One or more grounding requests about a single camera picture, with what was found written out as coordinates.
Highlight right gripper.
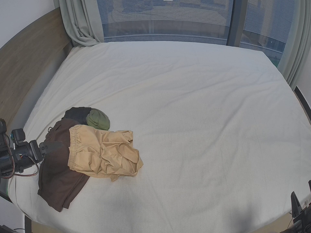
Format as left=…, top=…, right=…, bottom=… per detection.
left=291, top=180, right=311, bottom=230

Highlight window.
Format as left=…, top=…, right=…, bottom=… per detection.
left=93, top=0, right=295, bottom=66

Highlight green garment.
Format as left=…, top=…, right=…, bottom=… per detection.
left=86, top=108, right=110, bottom=131

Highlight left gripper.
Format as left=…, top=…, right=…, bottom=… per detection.
left=13, top=140, right=63, bottom=167

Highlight dark grey garment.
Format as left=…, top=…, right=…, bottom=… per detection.
left=63, top=106, right=92, bottom=126

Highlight grey-green curtain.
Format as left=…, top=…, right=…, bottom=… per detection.
left=277, top=0, right=311, bottom=88
left=51, top=0, right=105, bottom=48

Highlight brown garment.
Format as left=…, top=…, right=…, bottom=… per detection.
left=37, top=119, right=89, bottom=212

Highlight bed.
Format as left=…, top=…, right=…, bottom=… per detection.
left=0, top=7, right=311, bottom=233

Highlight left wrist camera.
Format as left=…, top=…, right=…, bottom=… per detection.
left=11, top=128, right=26, bottom=150

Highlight tan shorts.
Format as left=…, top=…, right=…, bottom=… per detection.
left=68, top=125, right=144, bottom=182

